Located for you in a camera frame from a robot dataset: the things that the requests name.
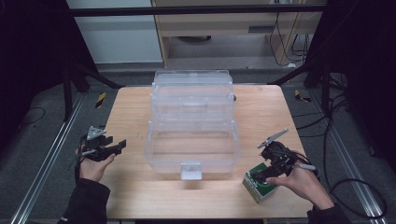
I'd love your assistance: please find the person's left hand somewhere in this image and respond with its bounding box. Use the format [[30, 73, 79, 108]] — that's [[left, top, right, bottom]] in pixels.
[[74, 146, 117, 183]]

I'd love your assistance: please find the wooden desk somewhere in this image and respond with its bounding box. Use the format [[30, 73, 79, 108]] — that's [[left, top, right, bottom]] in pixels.
[[150, 0, 328, 68]]

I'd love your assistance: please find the clear plastic storage box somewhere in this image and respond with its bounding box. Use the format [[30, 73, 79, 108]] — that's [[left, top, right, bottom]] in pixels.
[[143, 69, 241, 181]]

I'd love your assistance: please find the black metal stand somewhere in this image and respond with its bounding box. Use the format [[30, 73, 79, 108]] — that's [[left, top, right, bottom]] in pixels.
[[60, 59, 125, 122], [267, 59, 333, 117]]

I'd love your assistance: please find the white cabinet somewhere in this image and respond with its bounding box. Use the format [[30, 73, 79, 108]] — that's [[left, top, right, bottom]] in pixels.
[[66, 0, 164, 64]]

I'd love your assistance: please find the black horizontal bar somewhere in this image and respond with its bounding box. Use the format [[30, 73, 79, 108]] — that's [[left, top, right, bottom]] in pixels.
[[69, 4, 328, 18]]

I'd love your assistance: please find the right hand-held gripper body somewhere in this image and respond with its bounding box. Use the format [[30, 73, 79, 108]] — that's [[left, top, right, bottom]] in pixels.
[[257, 128, 297, 175]]

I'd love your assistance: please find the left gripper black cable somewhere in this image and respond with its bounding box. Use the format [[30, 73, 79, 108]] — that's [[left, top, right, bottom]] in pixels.
[[68, 134, 96, 185]]

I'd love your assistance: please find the black floor cable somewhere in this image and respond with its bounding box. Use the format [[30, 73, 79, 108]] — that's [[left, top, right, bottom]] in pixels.
[[293, 92, 389, 219], [18, 106, 47, 127]]

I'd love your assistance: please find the right gripper grey cable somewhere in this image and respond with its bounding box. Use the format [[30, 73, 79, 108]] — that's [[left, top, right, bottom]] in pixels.
[[290, 153, 318, 172]]

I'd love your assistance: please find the bundle of black cables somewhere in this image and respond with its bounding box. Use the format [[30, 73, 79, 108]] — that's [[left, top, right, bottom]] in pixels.
[[269, 12, 312, 68]]

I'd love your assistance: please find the yellow black floor tape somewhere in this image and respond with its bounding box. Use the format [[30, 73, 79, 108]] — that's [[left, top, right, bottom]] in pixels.
[[94, 91, 107, 109], [293, 89, 312, 104]]

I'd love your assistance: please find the person's right hand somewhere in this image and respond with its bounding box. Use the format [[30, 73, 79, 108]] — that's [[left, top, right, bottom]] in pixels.
[[265, 151, 335, 211]]

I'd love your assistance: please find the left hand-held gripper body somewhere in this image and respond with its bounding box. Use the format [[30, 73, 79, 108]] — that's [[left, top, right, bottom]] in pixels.
[[79, 125, 110, 162]]

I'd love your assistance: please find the green and white box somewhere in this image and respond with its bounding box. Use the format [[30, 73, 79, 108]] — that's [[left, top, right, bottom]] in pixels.
[[242, 162, 280, 204]]

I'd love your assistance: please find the metal floor rail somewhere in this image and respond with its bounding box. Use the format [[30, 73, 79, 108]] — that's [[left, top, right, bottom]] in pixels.
[[307, 90, 396, 224], [10, 92, 86, 224]]

